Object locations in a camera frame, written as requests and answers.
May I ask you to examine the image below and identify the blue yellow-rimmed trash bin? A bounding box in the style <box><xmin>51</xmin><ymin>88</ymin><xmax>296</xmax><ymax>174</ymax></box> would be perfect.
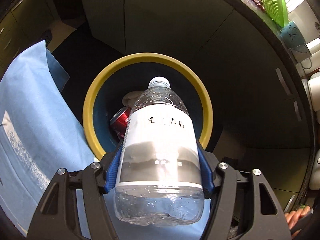
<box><xmin>82</xmin><ymin>53</ymin><xmax>215</xmax><ymax>160</ymax></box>

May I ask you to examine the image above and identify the clear plastic water bottle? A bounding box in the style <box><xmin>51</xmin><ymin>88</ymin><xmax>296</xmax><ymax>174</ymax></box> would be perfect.
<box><xmin>114</xmin><ymin>76</ymin><xmax>204</xmax><ymax>226</ymax></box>

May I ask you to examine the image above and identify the green plastic basket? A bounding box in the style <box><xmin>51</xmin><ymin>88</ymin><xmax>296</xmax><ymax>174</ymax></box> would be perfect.
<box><xmin>263</xmin><ymin>0</ymin><xmax>289</xmax><ymax>28</ymax></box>

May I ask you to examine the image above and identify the red cola can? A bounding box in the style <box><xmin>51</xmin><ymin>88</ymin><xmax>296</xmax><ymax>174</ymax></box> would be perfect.
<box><xmin>110</xmin><ymin>106</ymin><xmax>131</xmax><ymax>139</ymax></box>

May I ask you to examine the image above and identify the person's right hand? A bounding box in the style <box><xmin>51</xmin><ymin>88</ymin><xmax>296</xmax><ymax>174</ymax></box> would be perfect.
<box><xmin>284</xmin><ymin>206</ymin><xmax>311</xmax><ymax>229</ymax></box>

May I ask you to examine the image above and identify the blue tablecloth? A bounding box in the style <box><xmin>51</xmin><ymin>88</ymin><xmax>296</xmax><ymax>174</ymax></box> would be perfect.
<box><xmin>1</xmin><ymin>42</ymin><xmax>210</xmax><ymax>239</ymax></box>

